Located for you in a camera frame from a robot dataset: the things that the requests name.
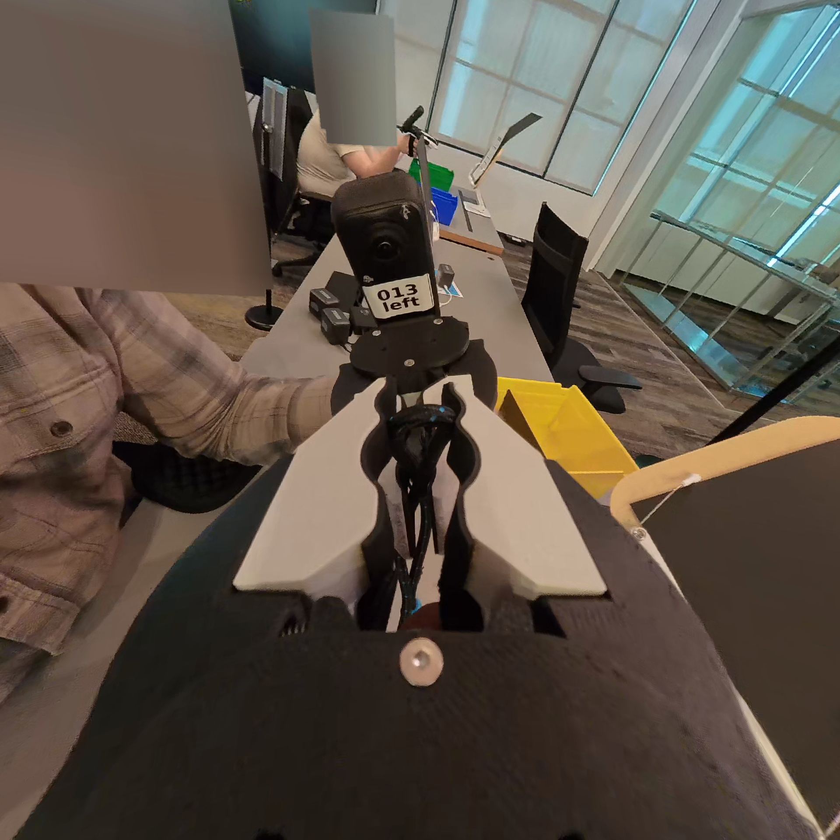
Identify black desk lamp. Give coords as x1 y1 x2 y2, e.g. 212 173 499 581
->
469 111 543 187

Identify black metal railing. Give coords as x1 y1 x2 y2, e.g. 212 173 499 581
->
709 334 840 448

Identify green box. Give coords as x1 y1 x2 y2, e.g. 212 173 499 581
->
409 159 455 198

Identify black monitor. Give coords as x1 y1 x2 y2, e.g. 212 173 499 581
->
255 77 319 240

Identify person's left forearm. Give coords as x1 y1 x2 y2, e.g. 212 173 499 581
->
112 372 340 468

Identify yellow plastic bin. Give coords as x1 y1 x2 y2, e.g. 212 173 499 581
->
495 376 641 501

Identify black braided hdmi cable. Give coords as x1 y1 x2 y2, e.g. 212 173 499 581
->
384 401 471 618

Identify black high-back chair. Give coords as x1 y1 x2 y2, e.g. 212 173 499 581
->
520 203 645 396

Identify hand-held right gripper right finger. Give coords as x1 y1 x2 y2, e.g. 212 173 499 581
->
444 374 613 605

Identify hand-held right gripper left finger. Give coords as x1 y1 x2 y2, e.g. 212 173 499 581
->
233 381 397 601

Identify person's plaid shirt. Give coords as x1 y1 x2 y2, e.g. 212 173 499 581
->
0 283 263 703

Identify black wood-edged board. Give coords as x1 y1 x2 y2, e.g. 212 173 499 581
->
609 416 840 830

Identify black boxes on desk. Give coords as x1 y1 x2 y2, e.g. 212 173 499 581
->
308 272 384 347

